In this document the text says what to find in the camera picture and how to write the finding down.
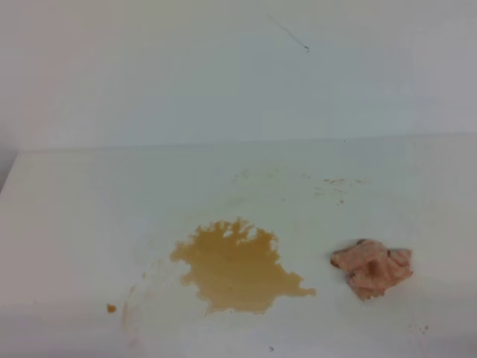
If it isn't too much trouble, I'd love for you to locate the pink rag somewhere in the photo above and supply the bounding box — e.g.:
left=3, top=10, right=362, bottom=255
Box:
left=330, top=239, right=413, bottom=301

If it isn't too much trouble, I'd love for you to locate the brown coffee stain puddle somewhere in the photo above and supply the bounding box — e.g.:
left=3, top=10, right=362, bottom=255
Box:
left=170, top=217, right=317, bottom=315

